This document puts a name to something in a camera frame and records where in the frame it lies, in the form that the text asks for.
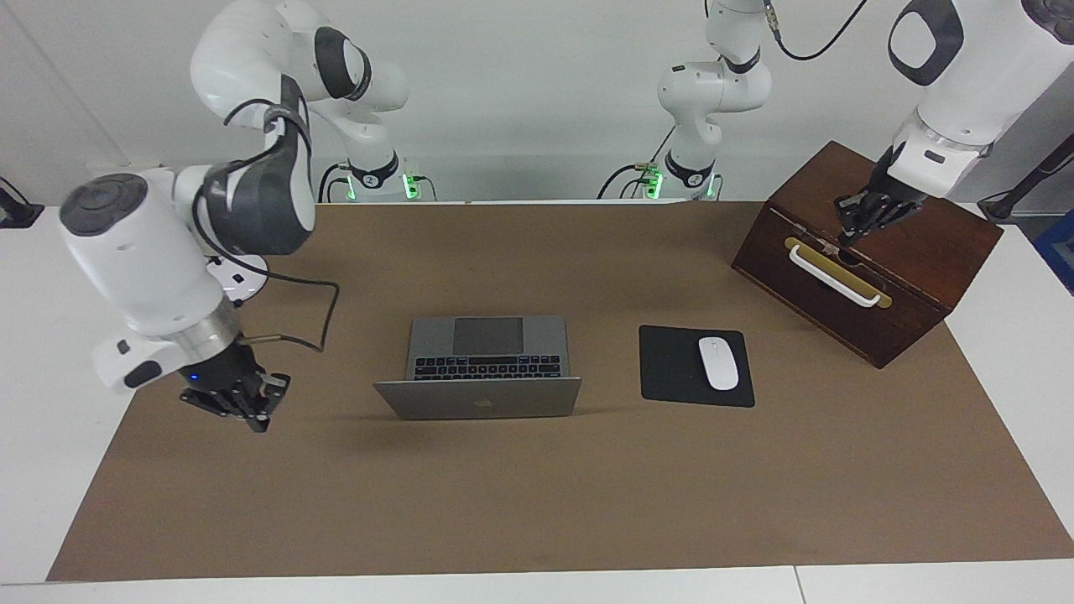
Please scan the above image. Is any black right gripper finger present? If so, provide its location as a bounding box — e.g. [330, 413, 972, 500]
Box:
[248, 373, 291, 412]
[214, 394, 269, 433]

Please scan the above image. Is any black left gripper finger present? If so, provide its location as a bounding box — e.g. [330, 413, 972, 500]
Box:
[839, 214, 899, 246]
[835, 191, 873, 232]

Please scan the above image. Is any grey aluminium laptop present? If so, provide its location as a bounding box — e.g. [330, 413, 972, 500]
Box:
[373, 315, 583, 421]

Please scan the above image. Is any dark brown wooden box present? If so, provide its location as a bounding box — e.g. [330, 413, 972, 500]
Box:
[731, 140, 1004, 370]

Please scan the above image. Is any white desk lamp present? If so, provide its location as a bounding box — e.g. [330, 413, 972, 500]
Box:
[206, 252, 270, 306]

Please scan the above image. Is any black tripod stand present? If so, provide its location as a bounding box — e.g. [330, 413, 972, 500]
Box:
[978, 133, 1074, 223]

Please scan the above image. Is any blue crate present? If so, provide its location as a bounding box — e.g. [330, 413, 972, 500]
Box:
[1034, 210, 1074, 294]

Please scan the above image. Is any white computer mouse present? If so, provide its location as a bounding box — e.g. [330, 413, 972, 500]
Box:
[698, 336, 740, 392]

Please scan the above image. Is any black mouse pad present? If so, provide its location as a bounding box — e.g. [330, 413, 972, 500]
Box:
[639, 325, 756, 409]

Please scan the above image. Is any brown paper table mat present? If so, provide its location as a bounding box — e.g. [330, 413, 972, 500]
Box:
[46, 200, 1074, 582]

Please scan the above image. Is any brass handle plate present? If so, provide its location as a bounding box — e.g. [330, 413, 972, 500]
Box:
[784, 237, 893, 310]

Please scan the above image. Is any white box handle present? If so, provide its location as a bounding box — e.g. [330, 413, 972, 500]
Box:
[787, 244, 884, 309]

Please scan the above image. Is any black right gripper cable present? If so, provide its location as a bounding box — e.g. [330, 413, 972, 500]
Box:
[191, 101, 341, 353]

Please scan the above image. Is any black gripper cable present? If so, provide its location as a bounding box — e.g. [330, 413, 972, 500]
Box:
[762, 0, 869, 62]
[191, 101, 341, 353]

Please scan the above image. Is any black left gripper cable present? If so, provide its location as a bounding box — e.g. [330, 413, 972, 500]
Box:
[762, 0, 869, 62]

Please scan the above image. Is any black arm base cable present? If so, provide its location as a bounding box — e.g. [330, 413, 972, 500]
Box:
[597, 126, 676, 200]
[317, 162, 352, 204]

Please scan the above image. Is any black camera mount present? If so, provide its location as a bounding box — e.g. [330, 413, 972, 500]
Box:
[0, 176, 44, 229]

